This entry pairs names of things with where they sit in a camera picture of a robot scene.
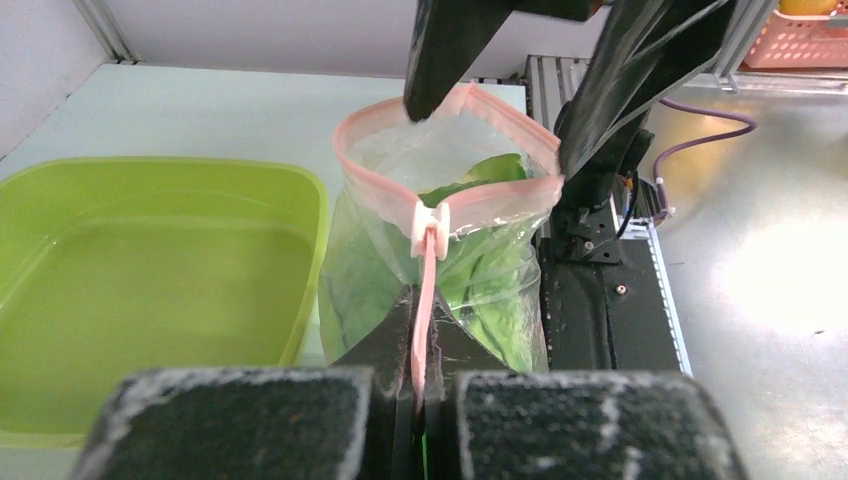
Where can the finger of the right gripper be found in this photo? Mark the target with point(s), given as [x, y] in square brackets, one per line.
[646, 50]
[449, 35]

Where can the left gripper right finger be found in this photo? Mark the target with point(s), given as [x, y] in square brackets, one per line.
[486, 422]

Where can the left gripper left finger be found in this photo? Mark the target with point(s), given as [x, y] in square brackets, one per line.
[350, 420]

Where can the green lettuce head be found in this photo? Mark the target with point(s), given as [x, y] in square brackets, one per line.
[489, 279]

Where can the clear pink zip bag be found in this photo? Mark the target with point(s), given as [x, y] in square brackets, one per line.
[470, 122]

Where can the pink plastic basket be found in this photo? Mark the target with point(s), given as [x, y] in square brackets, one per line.
[800, 41]

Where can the green plastic tray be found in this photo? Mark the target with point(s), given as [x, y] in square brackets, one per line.
[111, 265]

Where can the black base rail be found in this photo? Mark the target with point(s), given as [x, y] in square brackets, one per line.
[606, 298]

